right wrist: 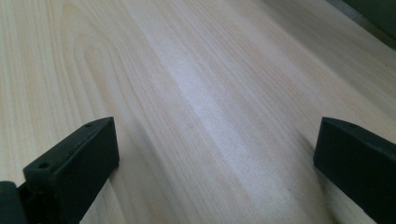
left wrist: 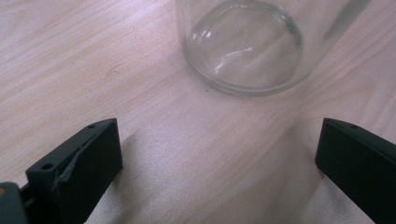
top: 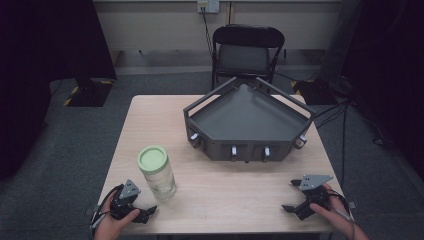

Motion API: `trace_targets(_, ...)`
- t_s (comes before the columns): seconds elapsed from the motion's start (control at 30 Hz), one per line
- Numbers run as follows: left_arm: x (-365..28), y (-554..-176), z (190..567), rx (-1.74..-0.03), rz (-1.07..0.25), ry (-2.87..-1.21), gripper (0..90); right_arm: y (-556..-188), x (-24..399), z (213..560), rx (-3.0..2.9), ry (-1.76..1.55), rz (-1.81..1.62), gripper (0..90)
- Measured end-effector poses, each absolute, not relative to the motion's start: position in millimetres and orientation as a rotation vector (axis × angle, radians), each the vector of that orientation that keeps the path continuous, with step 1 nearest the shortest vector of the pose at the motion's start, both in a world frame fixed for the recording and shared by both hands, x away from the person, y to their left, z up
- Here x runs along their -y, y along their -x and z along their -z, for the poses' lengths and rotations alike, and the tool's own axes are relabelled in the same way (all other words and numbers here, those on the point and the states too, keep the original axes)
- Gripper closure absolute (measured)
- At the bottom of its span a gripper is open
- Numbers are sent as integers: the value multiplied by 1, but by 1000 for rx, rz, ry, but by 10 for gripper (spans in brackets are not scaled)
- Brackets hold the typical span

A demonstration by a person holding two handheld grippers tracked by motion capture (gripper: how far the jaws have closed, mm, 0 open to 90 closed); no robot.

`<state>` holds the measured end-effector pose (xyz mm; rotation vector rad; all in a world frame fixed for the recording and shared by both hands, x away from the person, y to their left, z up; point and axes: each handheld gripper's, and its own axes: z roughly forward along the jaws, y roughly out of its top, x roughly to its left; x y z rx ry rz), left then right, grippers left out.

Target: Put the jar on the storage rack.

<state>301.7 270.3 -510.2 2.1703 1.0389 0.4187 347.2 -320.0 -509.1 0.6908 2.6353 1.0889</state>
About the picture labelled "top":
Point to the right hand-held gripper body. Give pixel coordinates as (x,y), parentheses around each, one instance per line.
(315,198)

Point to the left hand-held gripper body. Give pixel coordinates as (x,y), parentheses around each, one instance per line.
(124,203)

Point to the person's right hand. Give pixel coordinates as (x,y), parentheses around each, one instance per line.
(336,210)

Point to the person's left hand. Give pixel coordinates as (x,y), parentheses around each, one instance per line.
(110,226)

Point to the glass jar with green lid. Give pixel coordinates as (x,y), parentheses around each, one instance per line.
(156,173)

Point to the grey corner shelf rack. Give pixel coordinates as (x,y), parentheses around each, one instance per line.
(248,116)

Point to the black stand base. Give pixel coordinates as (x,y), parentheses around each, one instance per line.
(90,95)
(315,91)

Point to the black folding chair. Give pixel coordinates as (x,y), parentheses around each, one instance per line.
(245,56)

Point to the black curtain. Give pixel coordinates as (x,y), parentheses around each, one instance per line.
(40,66)
(390,66)

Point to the white wall socket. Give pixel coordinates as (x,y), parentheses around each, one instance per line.
(208,5)

